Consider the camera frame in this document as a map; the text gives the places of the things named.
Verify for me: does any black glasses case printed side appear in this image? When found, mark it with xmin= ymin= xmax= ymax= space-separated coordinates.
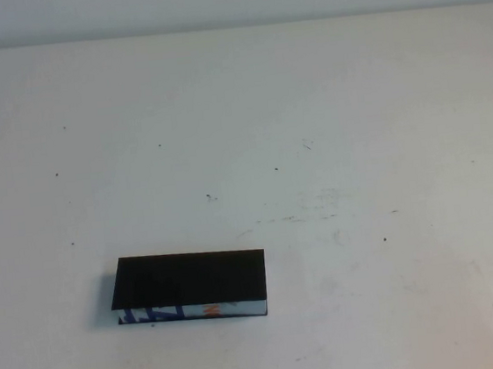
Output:
xmin=104 ymin=242 xmax=273 ymax=333

